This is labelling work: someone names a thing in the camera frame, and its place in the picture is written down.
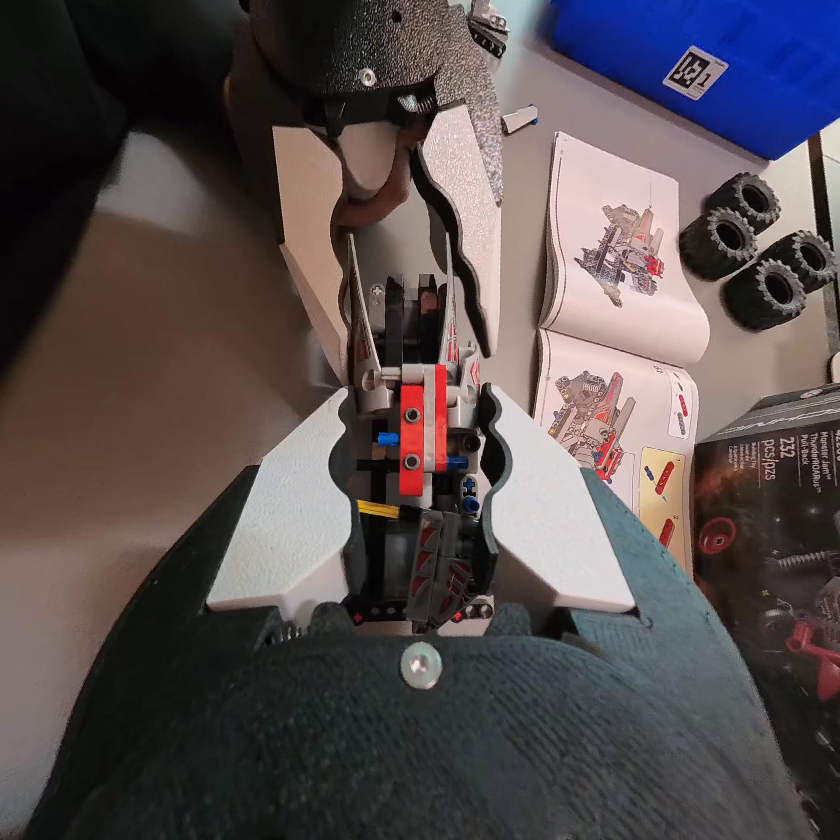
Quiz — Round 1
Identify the open instruction booklet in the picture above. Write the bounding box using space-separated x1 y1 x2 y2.
533 131 713 578

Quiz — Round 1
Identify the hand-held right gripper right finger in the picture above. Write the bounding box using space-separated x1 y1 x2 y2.
478 382 637 614

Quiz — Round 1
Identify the blue plastic bin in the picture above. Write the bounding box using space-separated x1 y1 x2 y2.
548 0 840 161

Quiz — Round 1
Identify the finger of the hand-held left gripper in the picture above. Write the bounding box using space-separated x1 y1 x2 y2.
271 125 358 389
408 104 505 358

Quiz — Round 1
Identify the grey desk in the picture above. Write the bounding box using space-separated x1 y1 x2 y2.
0 29 840 815

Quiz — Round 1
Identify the grey red brick truck model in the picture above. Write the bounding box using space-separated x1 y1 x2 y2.
344 230 500 637

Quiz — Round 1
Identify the person's left hand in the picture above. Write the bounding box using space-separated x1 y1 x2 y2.
223 33 412 228

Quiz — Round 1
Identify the person's left forearm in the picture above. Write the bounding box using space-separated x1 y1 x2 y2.
0 0 263 375

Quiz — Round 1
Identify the black brick piece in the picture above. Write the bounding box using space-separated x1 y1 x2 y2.
472 20 509 59

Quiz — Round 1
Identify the black toy set box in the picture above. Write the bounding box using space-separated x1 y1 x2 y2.
692 381 840 821

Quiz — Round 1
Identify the white printed marker tag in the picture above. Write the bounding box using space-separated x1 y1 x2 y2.
661 45 731 101

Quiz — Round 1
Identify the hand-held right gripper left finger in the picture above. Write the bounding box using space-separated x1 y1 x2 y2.
205 386 365 614

